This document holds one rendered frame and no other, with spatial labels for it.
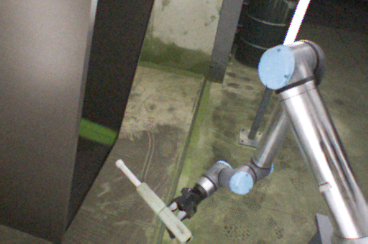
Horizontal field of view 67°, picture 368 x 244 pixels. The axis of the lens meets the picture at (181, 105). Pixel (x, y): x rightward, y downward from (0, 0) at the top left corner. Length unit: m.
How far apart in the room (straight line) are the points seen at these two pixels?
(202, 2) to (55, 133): 2.21
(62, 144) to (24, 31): 0.30
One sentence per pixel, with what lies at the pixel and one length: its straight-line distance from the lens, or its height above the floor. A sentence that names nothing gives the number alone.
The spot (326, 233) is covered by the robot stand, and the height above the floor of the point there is 0.64.
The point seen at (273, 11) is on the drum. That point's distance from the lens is 3.25.
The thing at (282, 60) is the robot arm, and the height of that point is 1.25.
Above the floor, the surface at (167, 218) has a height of 0.57.
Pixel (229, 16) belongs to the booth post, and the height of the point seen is 0.74.
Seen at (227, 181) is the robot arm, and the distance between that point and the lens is 1.21.
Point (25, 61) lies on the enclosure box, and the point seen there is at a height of 1.26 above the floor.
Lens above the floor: 1.56
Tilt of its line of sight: 37 degrees down
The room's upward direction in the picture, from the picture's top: 9 degrees clockwise
